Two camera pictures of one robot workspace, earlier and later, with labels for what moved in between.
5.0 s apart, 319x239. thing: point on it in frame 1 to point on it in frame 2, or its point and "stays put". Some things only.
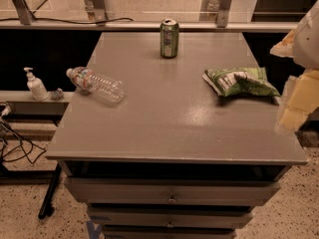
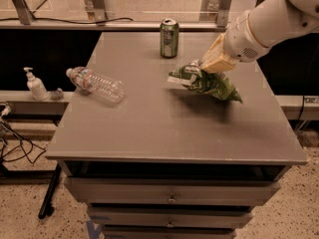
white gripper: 307,39 to 239,41
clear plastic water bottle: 98,85 stays put
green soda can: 169,38 stays put
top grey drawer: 168,190 stays put
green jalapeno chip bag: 231,82 to 199,80
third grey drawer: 170,233 stays put
